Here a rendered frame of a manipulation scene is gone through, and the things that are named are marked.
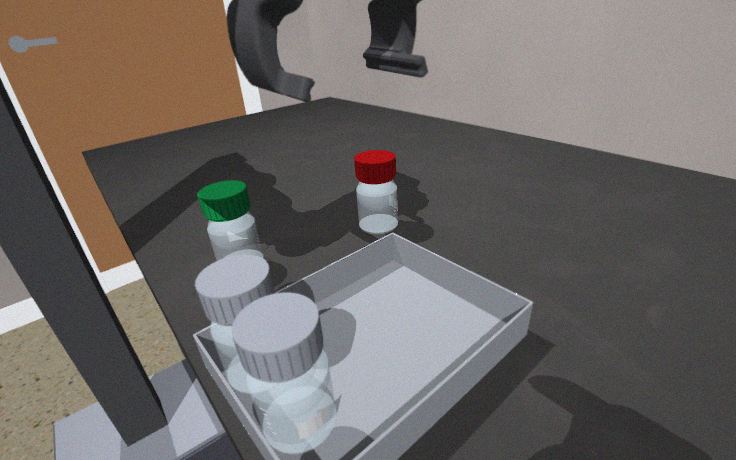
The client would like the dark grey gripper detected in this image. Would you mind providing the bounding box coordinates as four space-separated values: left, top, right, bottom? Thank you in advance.
227 0 428 102

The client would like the clear bottle with green cap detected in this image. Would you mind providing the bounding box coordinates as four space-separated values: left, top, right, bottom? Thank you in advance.
197 180 263 261

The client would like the grey tray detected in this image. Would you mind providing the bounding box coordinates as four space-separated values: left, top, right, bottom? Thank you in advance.
193 233 531 460

